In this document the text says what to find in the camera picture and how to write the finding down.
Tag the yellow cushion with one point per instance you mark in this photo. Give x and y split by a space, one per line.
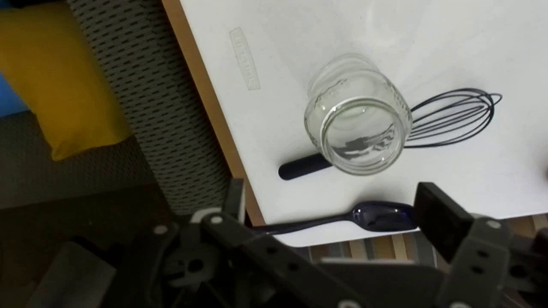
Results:
63 79

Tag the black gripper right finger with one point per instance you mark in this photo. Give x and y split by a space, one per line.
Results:
486 257

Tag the clear glass jar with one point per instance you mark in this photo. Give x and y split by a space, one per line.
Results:
357 120

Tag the striped couch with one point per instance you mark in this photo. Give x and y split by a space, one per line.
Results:
371 251

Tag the blue cushion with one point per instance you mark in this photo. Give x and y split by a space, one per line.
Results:
11 97

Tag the dark grey couch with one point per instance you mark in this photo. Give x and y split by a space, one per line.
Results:
165 114

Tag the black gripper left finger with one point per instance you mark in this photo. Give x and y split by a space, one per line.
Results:
189 263

